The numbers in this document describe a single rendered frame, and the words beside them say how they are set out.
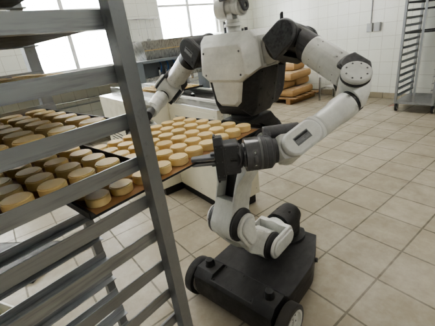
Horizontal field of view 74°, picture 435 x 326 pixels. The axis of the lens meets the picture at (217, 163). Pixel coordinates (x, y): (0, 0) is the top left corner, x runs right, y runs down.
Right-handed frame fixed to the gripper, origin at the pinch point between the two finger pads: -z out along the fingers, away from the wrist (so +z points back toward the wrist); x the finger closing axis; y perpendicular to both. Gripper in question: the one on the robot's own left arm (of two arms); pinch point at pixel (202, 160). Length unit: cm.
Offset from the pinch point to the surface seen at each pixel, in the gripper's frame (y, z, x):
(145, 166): 15.8, -11.2, 6.8
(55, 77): 21.3, -20.3, 25.8
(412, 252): -58, 111, -98
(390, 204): -107, 129, -98
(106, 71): 15.1, -14.2, 25.5
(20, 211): 29.4, -28.4, 7.5
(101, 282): -14, -44, -48
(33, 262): 30.3, -29.2, -1.7
